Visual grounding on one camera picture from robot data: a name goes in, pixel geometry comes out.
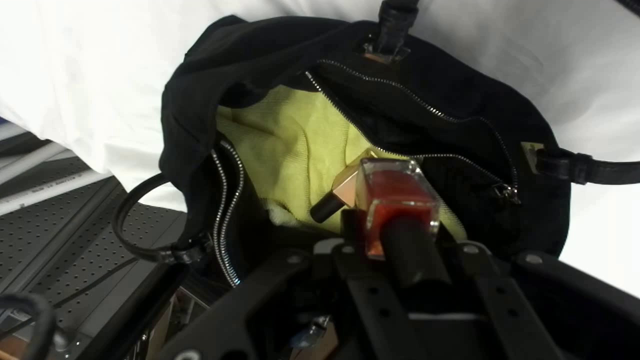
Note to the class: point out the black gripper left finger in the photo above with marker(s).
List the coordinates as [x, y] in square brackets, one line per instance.
[286, 298]

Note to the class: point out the yellow-green cloth in bag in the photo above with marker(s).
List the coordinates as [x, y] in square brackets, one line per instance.
[293, 145]

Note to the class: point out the white table cloth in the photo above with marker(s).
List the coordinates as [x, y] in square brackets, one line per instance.
[89, 74]

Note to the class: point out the black handbag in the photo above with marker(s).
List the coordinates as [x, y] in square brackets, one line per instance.
[485, 149]

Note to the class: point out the orange-red nail polish bottle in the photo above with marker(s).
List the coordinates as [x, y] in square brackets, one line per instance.
[400, 220]

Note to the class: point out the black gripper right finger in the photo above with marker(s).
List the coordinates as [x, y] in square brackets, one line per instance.
[545, 309]

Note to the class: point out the pale peach nail polish bottle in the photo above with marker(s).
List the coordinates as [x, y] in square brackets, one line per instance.
[340, 194]

